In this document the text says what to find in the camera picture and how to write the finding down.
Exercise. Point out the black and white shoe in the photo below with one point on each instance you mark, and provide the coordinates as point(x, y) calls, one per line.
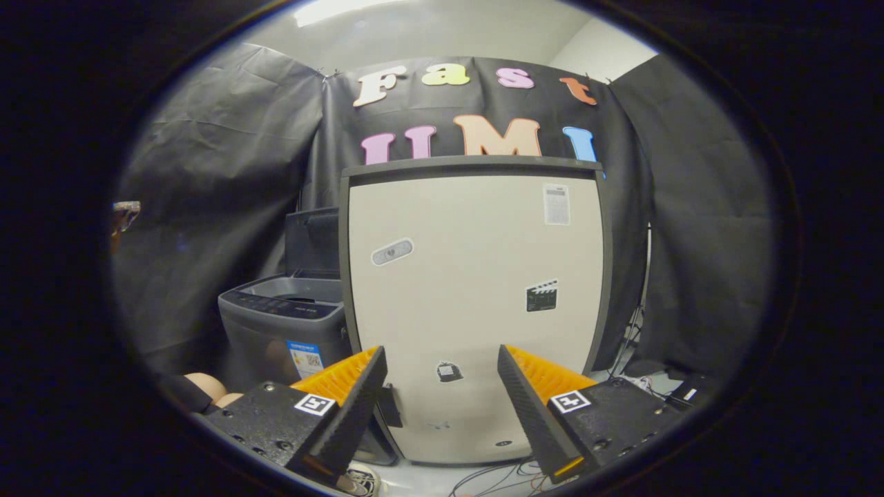
point(360, 480)

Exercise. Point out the ceiling light panel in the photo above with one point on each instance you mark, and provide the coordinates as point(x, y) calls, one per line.
point(345, 10)

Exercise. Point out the person's leg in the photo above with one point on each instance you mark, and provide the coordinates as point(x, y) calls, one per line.
point(207, 386)

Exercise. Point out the black backdrop cloth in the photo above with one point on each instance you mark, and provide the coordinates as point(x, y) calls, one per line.
point(221, 172)

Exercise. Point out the grey washing machine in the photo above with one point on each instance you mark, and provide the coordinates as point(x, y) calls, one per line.
point(269, 331)

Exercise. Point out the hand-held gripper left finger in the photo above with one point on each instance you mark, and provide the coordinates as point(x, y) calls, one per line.
point(359, 414)

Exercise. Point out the thin metal stand pole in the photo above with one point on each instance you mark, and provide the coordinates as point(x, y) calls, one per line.
point(642, 276)

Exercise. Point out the beige cabinet with dark frame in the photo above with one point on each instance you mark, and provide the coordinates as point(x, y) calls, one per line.
point(469, 276)

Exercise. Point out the small clear shiny object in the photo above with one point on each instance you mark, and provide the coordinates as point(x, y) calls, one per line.
point(126, 215)

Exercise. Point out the black power adapter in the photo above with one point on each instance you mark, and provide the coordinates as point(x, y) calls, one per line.
point(684, 393)

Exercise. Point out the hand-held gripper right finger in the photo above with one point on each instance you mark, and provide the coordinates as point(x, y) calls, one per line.
point(528, 414)

